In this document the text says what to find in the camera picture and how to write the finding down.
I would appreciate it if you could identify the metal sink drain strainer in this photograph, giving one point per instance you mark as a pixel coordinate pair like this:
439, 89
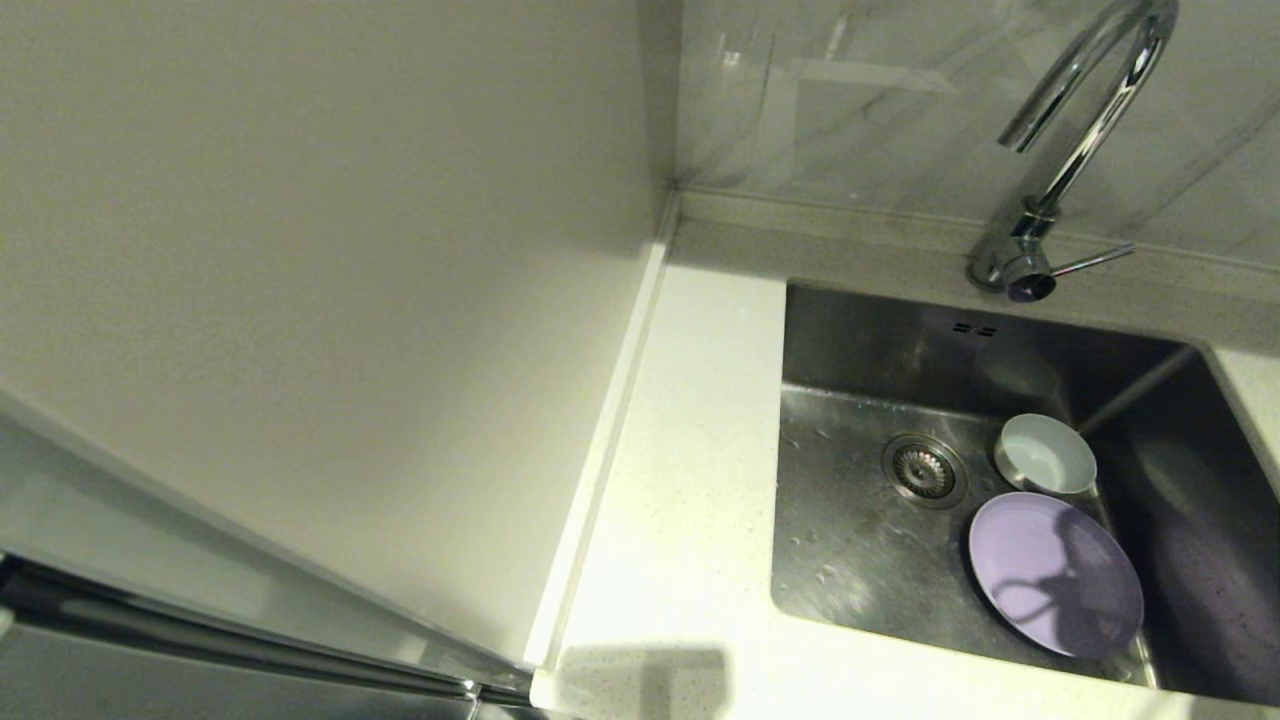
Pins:
923, 471

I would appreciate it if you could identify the chrome gooseneck faucet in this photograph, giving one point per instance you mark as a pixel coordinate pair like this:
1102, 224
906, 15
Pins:
1090, 140

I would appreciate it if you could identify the tall white cabinet panel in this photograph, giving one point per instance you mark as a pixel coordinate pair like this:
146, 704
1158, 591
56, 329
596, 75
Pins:
300, 250

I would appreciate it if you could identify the grey glossy appliance door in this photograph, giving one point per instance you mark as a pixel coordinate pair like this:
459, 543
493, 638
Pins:
150, 690

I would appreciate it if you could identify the lilac round plate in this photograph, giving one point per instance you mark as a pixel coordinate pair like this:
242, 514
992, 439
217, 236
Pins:
1060, 560

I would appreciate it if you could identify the stainless steel sink basin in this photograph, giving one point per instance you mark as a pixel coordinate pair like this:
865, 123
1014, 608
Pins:
870, 570

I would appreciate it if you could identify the white ceramic bowl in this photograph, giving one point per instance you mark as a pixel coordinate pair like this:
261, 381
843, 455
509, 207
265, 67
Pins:
1045, 458

